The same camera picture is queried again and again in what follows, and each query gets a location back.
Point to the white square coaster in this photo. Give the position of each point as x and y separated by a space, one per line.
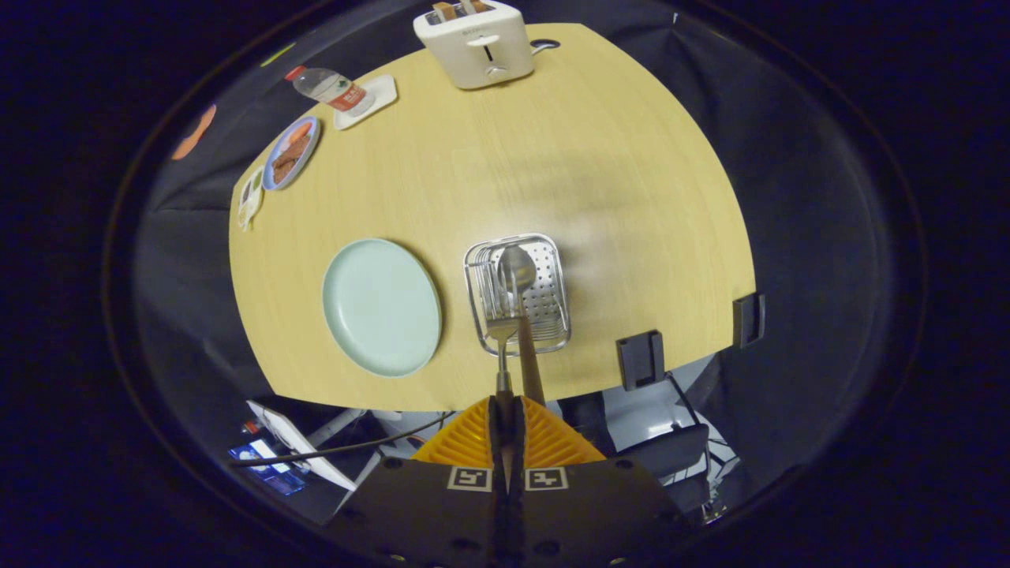
383 91

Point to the perforated metal basket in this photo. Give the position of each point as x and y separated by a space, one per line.
548 300

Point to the clear water bottle red cap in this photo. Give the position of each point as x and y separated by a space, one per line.
331 88

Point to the white flat board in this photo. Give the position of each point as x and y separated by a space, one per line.
300 446

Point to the blue plate with food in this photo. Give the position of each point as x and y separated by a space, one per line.
290 154

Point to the black table clamp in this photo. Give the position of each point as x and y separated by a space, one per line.
748 319
639 360

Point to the cream toaster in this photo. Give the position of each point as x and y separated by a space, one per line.
473 55

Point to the toast slice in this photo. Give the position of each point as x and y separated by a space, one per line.
475 6
443 11

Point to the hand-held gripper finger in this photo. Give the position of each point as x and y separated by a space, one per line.
517 442
497 442

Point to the blue lit screen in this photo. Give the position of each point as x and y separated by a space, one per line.
264 467

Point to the pale green plate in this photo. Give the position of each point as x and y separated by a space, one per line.
379 308

